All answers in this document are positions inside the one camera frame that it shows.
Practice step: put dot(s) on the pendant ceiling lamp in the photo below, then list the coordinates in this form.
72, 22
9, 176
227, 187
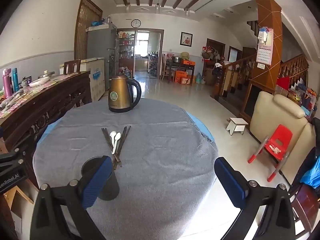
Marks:
187, 8
128, 5
157, 6

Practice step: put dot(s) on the blue water jug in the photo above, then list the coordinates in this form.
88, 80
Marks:
198, 78

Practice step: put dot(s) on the carved wooden sideboard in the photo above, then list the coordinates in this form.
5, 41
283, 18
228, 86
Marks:
37, 112

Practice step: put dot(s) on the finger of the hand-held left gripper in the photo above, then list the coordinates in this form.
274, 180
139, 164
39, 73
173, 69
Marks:
12, 157

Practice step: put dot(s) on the white ceramic spoons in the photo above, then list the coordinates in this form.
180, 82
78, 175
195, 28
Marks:
117, 138

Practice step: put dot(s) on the teal water bottle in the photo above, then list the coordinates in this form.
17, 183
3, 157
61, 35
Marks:
15, 80

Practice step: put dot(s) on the grey tablecloth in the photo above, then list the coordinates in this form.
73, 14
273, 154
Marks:
155, 160

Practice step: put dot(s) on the red child chair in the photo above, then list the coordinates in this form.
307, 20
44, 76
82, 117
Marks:
281, 140

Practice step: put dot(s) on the round wall clock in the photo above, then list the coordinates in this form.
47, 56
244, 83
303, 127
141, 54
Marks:
136, 23

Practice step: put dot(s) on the wooden stair railing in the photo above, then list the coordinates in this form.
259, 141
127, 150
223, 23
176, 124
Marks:
237, 70

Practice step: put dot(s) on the wooden dining chair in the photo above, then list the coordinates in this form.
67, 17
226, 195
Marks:
72, 66

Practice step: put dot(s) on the grey refrigerator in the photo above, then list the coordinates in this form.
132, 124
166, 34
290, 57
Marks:
100, 45

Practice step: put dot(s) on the metal bowl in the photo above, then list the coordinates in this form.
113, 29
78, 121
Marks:
176, 59

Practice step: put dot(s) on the wall calendar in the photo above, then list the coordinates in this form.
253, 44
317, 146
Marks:
265, 52

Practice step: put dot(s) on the small white stool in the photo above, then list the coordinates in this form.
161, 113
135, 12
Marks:
238, 124

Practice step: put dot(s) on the brown lattice door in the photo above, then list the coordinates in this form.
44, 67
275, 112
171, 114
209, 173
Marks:
86, 30

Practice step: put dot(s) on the framed wall picture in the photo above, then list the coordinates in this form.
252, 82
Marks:
186, 39

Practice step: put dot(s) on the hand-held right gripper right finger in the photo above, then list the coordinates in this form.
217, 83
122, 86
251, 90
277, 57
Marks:
230, 183

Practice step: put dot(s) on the blue cloth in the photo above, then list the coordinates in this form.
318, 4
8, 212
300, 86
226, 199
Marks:
312, 172

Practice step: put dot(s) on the dark wooden side table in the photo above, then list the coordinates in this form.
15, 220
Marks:
180, 67

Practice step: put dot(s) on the pink water bottle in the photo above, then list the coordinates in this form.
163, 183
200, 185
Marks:
7, 85

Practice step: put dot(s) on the dark wooden chair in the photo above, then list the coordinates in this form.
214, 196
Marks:
302, 200

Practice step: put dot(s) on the orange cardboard box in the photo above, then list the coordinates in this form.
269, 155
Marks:
181, 76

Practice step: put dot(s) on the white plate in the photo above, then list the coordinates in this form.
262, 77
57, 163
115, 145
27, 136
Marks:
38, 82

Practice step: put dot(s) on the black utensil cup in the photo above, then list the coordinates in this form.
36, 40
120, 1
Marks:
111, 185

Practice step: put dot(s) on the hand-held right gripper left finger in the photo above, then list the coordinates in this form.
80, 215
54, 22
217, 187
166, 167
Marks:
96, 183

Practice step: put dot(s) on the cream leather armchair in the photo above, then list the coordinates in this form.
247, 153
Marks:
275, 112

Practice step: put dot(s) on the white chest freezer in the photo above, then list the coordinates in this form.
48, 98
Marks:
96, 77

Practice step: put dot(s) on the orange wooden pillar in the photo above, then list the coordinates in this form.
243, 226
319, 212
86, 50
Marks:
267, 42

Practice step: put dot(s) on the blue table cover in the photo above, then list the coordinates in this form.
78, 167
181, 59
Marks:
201, 127

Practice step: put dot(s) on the bronze electric kettle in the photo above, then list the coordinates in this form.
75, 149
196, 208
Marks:
120, 95

